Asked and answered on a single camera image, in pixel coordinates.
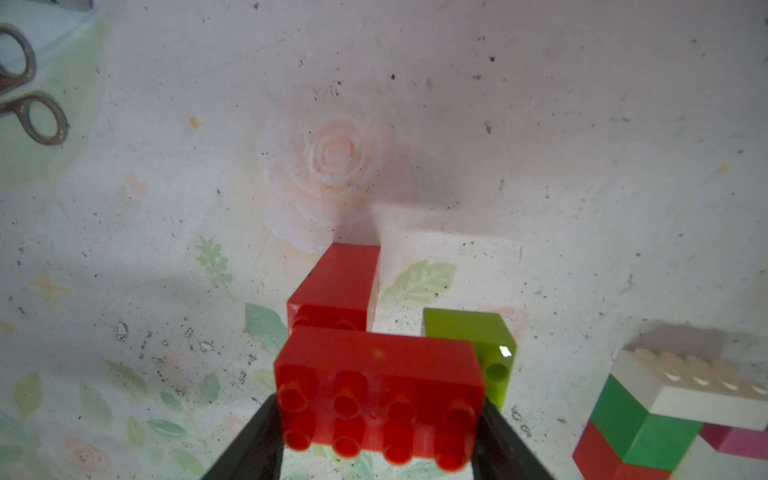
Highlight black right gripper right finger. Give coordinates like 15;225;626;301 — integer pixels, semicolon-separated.
471;398;554;480

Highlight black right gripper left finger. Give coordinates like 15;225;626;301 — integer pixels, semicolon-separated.
202;394;285;480

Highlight lime green lego brick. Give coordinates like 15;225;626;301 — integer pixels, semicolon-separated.
423;308;517;411

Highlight long red lego brick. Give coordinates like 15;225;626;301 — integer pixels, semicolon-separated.
274;326;486;472

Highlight dark green lego brick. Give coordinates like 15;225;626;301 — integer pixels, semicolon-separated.
590;376;703;471

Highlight small red lego brick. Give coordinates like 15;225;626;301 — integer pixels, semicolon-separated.
287;242;381;332

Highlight white lego brick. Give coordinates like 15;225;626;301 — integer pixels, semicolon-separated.
611;348;767;431

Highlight magenta lego brick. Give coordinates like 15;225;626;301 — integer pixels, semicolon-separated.
700;424;768;460

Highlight steel surgical scissors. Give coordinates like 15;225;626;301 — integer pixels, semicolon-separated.
1;93;69;146

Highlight steel forceps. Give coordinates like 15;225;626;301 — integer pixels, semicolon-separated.
1;23;37;95

